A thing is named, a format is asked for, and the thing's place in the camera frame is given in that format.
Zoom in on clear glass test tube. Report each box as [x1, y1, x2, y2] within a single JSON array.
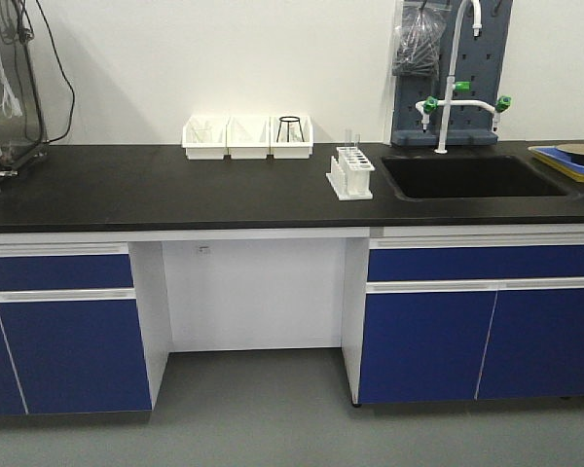
[[345, 128, 353, 148]]

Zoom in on white test tube rack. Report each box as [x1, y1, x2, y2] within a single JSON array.
[[325, 146, 375, 201]]

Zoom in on grey pegboard drying rack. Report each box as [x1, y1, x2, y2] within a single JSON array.
[[391, 1, 512, 148]]

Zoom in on right white storage bin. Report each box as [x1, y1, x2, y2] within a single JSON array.
[[270, 115, 313, 159]]

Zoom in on white storage bin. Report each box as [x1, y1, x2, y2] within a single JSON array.
[[226, 115, 271, 160], [182, 115, 229, 160], [270, 115, 313, 159]]

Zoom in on middle white storage bin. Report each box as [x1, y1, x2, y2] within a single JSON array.
[[226, 115, 271, 160]]

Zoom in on black metal tripod stand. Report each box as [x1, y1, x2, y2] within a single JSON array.
[[275, 115, 306, 143]]

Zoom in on left white storage bin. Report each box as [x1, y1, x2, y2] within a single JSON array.
[[182, 115, 229, 160]]

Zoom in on black lab sink basin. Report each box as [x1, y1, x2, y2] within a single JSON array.
[[382, 156, 568, 200]]

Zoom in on left blue drawer front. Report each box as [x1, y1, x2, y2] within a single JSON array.
[[0, 254, 133, 292]]

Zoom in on blue drawer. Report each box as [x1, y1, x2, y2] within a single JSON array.
[[368, 245, 584, 282], [0, 254, 133, 292]]

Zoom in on white gooseneck lab faucet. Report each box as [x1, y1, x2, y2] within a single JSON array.
[[416, 0, 512, 155]]

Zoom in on plastic bag of pegs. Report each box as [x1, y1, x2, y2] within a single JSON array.
[[391, 1, 452, 77]]

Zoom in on left blue cabinet door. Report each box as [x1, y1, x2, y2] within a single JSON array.
[[0, 300, 152, 414]]

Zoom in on far right blue door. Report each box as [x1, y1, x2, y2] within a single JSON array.
[[478, 288, 584, 399]]

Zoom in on yellow and blue tray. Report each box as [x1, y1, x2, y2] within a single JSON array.
[[528, 146, 584, 183]]

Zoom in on right blue drawer front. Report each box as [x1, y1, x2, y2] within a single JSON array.
[[368, 245, 584, 282]]

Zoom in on clear acrylic enclosure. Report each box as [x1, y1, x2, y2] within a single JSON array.
[[0, 1, 48, 185]]

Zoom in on black hanging cable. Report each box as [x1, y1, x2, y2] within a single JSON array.
[[32, 0, 76, 145]]

